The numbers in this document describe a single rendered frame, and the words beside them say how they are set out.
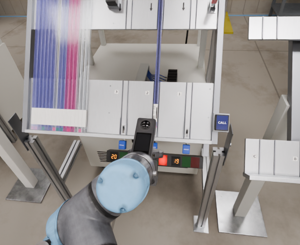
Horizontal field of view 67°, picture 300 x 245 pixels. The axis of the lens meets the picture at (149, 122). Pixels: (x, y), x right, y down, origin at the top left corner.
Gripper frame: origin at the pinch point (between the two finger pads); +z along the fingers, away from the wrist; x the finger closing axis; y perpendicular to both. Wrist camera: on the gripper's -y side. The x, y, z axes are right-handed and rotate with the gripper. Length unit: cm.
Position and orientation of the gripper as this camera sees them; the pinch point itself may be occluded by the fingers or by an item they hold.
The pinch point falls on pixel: (150, 148)
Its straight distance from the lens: 68.1
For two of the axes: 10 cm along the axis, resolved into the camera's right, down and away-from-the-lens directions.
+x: 9.9, 0.6, -1.2
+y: -0.6, 10.0, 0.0
